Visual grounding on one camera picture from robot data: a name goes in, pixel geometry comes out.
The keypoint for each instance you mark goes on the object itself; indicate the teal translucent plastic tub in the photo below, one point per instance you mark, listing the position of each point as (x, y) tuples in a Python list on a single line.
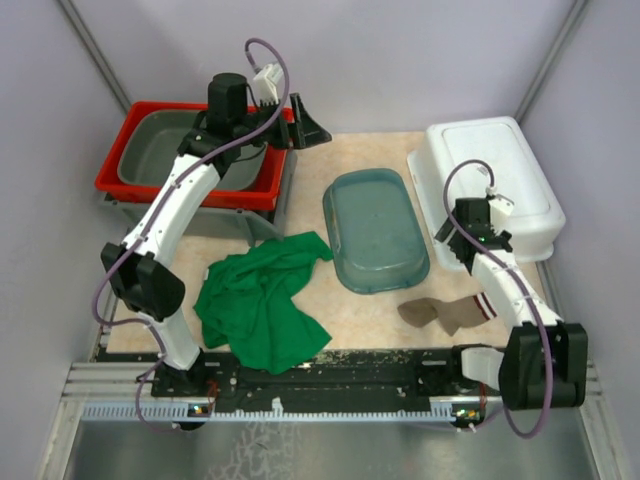
[(373, 231)]

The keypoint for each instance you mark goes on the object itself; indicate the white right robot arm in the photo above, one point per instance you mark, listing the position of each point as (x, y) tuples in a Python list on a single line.
[(545, 360)]

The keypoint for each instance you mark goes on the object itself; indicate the grey plastic tub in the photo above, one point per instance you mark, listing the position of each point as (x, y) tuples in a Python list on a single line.
[(150, 153)]

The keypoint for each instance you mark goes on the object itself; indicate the large white plastic container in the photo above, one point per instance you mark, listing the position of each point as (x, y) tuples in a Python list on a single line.
[(537, 217)]

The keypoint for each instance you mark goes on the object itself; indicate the green cloth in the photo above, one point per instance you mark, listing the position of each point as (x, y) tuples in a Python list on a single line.
[(246, 302)]

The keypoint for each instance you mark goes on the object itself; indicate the aluminium front rail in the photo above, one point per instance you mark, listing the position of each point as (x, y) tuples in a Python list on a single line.
[(116, 391)]

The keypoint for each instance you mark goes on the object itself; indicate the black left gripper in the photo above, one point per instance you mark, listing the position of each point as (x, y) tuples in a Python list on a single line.
[(304, 133)]

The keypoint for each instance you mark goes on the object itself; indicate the grey plastic bin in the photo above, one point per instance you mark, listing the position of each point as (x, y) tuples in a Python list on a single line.
[(255, 195)]

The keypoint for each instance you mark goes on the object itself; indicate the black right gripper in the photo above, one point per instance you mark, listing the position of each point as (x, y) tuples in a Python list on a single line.
[(445, 232)]

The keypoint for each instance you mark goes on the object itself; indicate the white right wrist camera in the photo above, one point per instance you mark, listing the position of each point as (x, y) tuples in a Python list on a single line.
[(500, 210)]

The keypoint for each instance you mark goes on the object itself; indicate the grey aluminium frame post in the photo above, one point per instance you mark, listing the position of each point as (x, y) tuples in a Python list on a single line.
[(562, 40)]

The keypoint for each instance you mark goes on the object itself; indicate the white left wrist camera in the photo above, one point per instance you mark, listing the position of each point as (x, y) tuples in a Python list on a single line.
[(266, 82)]

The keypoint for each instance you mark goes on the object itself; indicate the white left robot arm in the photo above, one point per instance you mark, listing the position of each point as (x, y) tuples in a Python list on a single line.
[(240, 112)]

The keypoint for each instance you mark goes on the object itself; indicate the brown striped sock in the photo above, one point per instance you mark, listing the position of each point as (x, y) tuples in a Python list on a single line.
[(467, 312)]

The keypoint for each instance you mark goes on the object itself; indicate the left aluminium frame post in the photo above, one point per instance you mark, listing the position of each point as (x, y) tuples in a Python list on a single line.
[(85, 36)]

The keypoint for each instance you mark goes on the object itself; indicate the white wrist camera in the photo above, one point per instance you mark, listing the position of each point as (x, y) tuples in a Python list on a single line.
[(266, 82), (500, 210)]

